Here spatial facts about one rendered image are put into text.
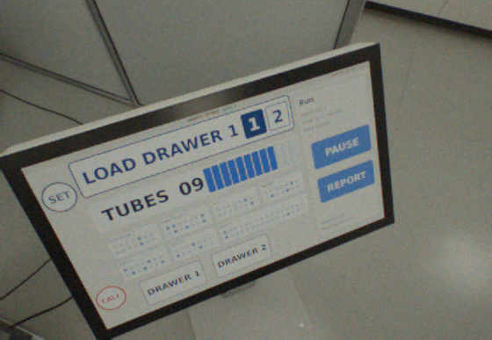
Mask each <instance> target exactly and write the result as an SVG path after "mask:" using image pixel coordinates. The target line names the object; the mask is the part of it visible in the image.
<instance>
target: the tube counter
mask: <svg viewBox="0 0 492 340"><path fill-rule="evenodd" d="M297 163H302V161H301V157H300V151H299V142H298V138H297V135H295V136H293V137H291V138H285V139H284V140H282V141H278V142H275V143H272V144H268V145H266V146H263V147H261V148H257V149H254V150H252V151H247V152H245V153H242V154H240V155H238V156H234V157H229V158H228V159H225V160H222V161H220V162H217V163H211V164H209V165H207V166H204V167H202V168H199V169H196V170H190V171H188V172H186V173H183V174H182V175H179V176H176V177H173V179H174V182H175V184H176V187H177V192H178V195H179V197H180V199H181V201H182V203H183V204H185V203H188V202H193V201H195V200H196V199H201V198H203V197H205V196H209V195H212V194H215V193H216V192H220V191H222V190H225V189H229V188H231V187H234V186H236V185H239V184H242V183H247V182H249V181H251V180H253V179H255V178H258V177H264V176H266V175H268V174H271V173H272V172H275V171H278V170H283V169H285V168H288V167H291V166H292V165H295V164H297Z"/></svg>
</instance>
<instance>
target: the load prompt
mask: <svg viewBox="0 0 492 340"><path fill-rule="evenodd" d="M294 129H295V125H294V121H293V114H292V106H291V101H290V98H289V93H287V94H285V95H283V96H280V97H278V98H273V99H268V100H266V101H264V102H260V103H258V104H255V105H248V106H246V107H243V108H241V109H239V110H235V111H233V112H227V113H224V114H222V115H219V116H216V117H214V118H211V119H204V120H202V121H200V122H197V123H194V124H191V125H187V126H184V127H180V128H177V129H175V130H172V131H169V132H164V133H162V134H158V135H155V136H152V137H150V138H145V139H142V140H139V141H136V142H133V143H130V144H125V145H123V146H120V147H118V148H113V149H111V150H108V151H103V152H100V153H98V154H95V155H93V156H88V157H84V158H81V159H79V160H75V161H74V162H71V163H67V165H68V169H69V171H70V173H71V175H72V177H73V178H74V182H75V183H76V186H77V188H78V190H79V191H80V194H81V196H82V197H83V199H87V198H90V197H93V196H97V195H99V194H102V193H105V192H108V191H111V190H116V189H118V188H120V187H122V186H125V185H127V184H131V183H136V182H138V181H141V180H143V179H145V178H148V177H154V176H157V175H159V174H162V173H164V172H166V171H169V170H175V169H177V168H180V167H183V166H185V165H187V164H190V163H195V162H198V161H201V160H203V159H206V158H208V157H213V156H217V155H219V154H221V153H224V152H227V151H231V150H234V149H236V148H240V147H242V146H245V145H247V144H252V143H254V142H257V141H261V140H263V139H266V138H271V137H272V136H275V135H278V134H282V133H284V132H289V131H292V130H294Z"/></svg>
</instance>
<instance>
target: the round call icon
mask: <svg viewBox="0 0 492 340"><path fill-rule="evenodd" d="M90 294H91V296H92V298H93V300H94V302H95V304H96V306H97V307H98V309H99V313H100V314H101V315H105V314H106V313H111V312H112V311H114V310H117V309H119V308H121V307H124V306H128V305H131V304H132V302H131V301H130V299H129V298H128V295H127V293H126V291H125V287H124V286H123V285H122V283H121V281H119V282H116V283H114V284H112V285H110V286H105V287H102V288H100V289H98V290H96V291H94V292H92V293H90Z"/></svg>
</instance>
